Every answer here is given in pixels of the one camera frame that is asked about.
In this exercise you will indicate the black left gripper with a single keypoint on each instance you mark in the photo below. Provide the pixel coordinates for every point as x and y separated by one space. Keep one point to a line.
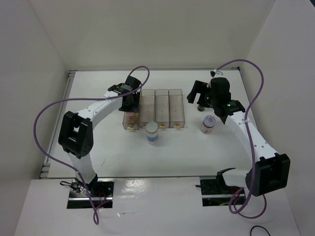
135 107

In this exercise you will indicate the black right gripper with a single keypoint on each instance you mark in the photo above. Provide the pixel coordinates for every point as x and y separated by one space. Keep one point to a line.
202 89

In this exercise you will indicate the pink cap spice bottle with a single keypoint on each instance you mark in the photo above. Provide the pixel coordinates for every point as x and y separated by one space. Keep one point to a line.
131 118

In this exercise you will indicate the black gold cap spice bottle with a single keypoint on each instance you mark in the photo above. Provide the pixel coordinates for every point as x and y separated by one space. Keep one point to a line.
200 108

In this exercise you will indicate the white cap red logo jar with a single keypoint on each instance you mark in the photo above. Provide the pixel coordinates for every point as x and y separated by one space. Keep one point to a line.
207 125

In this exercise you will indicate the blue label grey cap jar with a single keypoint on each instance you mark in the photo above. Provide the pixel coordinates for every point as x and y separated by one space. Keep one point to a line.
152 132

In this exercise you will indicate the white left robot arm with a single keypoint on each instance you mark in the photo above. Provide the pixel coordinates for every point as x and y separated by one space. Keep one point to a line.
76 134

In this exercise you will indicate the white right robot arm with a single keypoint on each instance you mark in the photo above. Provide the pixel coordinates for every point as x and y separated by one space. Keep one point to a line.
270 169

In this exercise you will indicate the clear bin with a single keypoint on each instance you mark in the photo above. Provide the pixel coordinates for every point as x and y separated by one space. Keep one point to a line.
135 127
176 109
162 108
147 107

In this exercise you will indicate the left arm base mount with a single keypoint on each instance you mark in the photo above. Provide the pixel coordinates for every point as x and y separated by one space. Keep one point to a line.
102 197

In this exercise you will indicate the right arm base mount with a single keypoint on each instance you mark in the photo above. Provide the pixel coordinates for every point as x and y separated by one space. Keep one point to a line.
213 195

